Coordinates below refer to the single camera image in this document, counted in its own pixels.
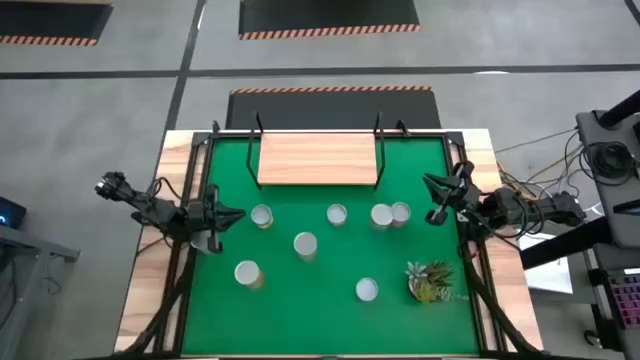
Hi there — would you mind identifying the grey workstation desk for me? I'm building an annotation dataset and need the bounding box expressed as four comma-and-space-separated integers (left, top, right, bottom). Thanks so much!
574, 107, 640, 360

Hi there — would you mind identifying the tall orange pineapple can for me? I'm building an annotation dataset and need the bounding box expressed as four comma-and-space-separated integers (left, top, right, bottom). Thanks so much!
293, 231, 319, 262

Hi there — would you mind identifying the backlit purple keyboard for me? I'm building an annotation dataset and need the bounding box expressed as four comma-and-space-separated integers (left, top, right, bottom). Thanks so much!
607, 269, 640, 329

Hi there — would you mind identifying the black desk support bar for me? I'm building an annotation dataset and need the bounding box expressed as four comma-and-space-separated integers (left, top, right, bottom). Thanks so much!
519, 215, 617, 271

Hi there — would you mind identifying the grey side desk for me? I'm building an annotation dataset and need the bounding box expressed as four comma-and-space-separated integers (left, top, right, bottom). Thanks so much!
0, 223, 81, 360

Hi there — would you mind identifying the orange circle-patterned can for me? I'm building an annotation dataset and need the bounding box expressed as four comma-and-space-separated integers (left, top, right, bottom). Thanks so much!
391, 201, 412, 229

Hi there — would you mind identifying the black device with blue light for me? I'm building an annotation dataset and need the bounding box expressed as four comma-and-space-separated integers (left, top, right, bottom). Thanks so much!
0, 196, 27, 230

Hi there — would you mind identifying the short yellow mushroom can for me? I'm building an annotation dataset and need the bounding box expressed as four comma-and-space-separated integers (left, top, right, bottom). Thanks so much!
326, 203, 349, 227

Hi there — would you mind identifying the green peaches can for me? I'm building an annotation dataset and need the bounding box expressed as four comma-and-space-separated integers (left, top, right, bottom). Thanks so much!
250, 203, 275, 230

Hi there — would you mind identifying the white paper sheet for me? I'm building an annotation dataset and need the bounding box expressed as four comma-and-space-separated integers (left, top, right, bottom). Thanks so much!
514, 232, 575, 295

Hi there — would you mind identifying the short salmon can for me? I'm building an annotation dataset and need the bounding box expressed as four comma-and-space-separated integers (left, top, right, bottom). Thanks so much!
355, 277, 380, 303

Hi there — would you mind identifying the black aluminium table frame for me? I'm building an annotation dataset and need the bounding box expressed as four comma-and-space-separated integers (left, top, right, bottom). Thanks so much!
114, 119, 546, 360

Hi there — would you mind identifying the tall blueberries can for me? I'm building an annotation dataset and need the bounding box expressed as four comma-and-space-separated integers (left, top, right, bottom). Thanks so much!
370, 203, 394, 230

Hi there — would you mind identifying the black hazard-striped floor mat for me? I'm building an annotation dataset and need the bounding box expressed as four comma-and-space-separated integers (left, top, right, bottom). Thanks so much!
225, 85, 442, 131
0, 0, 114, 47
238, 0, 421, 40

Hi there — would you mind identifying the wooden shelf with black legs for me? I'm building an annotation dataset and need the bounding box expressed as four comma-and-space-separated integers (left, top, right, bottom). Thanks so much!
245, 110, 389, 191

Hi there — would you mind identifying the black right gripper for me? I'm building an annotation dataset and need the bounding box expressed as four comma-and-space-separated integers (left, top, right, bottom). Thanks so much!
423, 160, 484, 227

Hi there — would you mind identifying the potted succulent plant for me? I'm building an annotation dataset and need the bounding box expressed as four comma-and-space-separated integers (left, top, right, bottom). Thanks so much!
404, 258, 471, 305

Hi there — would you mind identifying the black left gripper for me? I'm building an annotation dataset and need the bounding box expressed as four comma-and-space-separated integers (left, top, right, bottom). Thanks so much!
187, 183, 247, 254

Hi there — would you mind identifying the green table mat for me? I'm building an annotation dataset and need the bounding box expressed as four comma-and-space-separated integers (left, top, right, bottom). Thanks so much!
182, 135, 481, 356

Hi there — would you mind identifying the tall olive green can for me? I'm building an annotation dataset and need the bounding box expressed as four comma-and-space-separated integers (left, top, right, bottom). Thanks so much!
234, 259, 265, 290

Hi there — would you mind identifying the coiled black cable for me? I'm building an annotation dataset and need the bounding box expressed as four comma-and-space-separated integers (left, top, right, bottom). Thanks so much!
582, 141, 639, 181

